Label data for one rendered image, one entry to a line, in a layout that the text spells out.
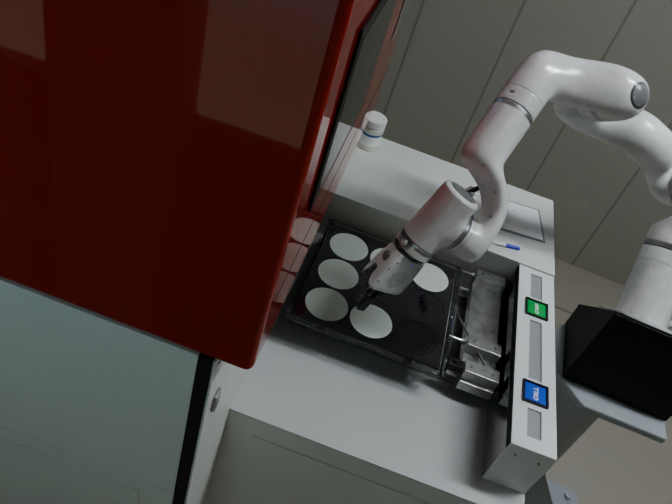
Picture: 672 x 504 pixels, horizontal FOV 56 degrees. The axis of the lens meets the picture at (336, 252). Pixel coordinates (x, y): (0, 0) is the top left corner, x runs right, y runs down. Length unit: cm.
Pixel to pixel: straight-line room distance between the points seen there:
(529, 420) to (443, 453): 19
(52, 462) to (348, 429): 56
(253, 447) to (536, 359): 64
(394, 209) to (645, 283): 62
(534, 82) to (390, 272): 47
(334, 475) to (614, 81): 98
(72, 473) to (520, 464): 85
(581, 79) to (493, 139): 23
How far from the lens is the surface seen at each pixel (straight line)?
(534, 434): 135
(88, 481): 133
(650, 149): 157
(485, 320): 161
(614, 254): 354
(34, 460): 135
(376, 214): 165
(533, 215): 188
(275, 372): 139
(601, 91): 140
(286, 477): 146
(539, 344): 152
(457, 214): 123
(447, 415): 146
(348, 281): 151
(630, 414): 174
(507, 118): 131
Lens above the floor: 193
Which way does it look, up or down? 41 degrees down
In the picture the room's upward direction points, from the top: 19 degrees clockwise
